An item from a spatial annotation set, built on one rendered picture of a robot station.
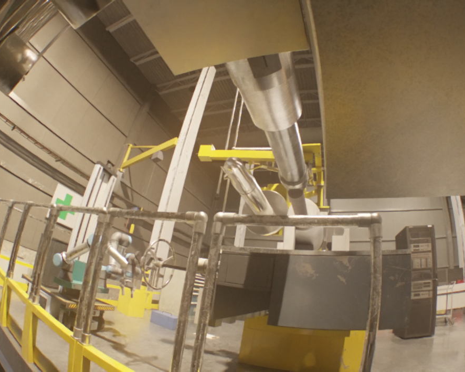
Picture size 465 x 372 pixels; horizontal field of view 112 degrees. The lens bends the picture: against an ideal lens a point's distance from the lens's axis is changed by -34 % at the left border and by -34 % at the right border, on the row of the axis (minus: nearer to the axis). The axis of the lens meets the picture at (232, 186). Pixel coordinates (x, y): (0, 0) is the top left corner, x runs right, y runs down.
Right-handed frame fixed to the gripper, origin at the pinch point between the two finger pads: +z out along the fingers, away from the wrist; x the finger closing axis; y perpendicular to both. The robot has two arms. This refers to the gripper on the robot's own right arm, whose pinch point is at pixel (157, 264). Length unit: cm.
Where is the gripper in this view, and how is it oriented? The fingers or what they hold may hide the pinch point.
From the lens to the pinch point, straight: 181.7
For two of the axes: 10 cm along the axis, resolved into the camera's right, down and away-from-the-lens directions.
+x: -2.9, 5.8, -7.6
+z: 9.3, -0.2, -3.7
